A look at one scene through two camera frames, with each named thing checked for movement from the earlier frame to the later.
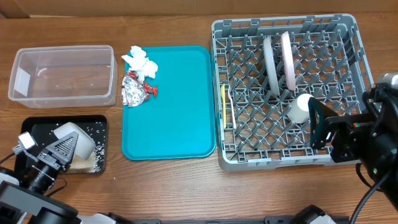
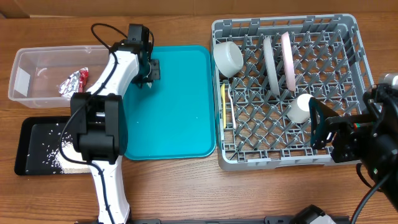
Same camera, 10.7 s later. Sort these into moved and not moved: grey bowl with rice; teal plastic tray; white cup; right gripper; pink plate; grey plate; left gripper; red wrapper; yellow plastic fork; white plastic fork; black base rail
Moved: left gripper; grey bowl with rice; red wrapper
Not moved: white cup; yellow plastic fork; pink plate; white plastic fork; right gripper; grey plate; teal plastic tray; black base rail
